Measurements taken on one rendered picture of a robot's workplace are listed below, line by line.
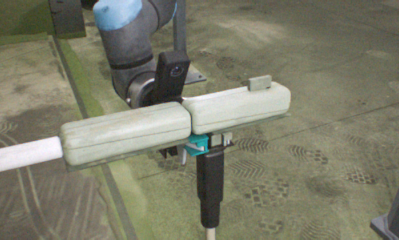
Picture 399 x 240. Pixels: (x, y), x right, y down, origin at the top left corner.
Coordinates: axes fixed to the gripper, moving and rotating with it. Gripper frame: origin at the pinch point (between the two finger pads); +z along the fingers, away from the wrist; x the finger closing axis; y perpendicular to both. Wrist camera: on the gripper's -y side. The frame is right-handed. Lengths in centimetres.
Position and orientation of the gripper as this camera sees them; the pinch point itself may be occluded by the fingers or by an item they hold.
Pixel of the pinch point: (210, 136)
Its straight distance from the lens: 48.4
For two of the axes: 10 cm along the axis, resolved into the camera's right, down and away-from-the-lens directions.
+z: 4.5, 3.6, -8.2
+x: -8.9, 1.9, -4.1
